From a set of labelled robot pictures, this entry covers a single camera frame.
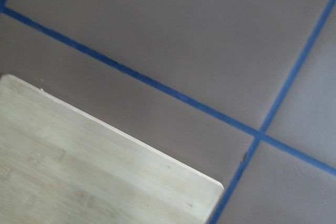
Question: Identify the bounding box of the bamboo cutting board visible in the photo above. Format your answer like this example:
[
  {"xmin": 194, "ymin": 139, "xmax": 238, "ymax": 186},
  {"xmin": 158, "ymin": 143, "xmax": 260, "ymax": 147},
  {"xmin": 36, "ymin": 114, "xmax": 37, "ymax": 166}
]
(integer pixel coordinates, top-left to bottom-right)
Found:
[{"xmin": 1, "ymin": 74, "xmax": 224, "ymax": 223}]

